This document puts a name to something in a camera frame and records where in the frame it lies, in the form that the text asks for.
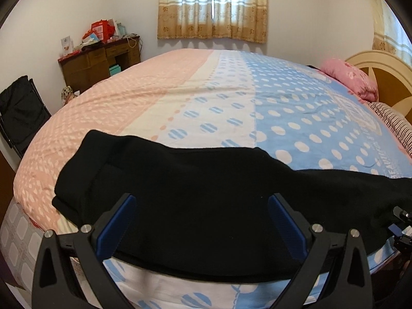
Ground beige window curtain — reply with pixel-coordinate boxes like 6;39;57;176
157;0;268;44

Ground striped pillow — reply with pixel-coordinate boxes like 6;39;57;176
367;102;412;156

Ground red gift bag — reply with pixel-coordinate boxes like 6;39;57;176
82;19;117;42

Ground beige side curtain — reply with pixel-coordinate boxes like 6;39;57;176
370;0;411;66

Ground teal box under desk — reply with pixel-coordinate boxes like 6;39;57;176
109;64;122;76

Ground pink blue dotted bedspread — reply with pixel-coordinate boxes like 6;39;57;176
13;48;412;309

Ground pink floral pillow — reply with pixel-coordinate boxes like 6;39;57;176
321;59;379;102

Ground grey patterned mattress side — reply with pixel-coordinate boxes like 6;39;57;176
1;198;45;306

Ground cream wooden headboard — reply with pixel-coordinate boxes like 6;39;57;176
346;49;412;123

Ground patterned bag on floor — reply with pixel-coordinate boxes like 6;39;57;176
61;86;79;106

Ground black folding chair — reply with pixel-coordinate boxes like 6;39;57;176
0;75;51;158

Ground dark wooden desk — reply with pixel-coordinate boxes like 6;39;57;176
59;35;141;93

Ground black pants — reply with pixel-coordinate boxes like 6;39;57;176
52;131;411;283

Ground white card on desk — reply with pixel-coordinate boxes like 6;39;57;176
61;36;73;57

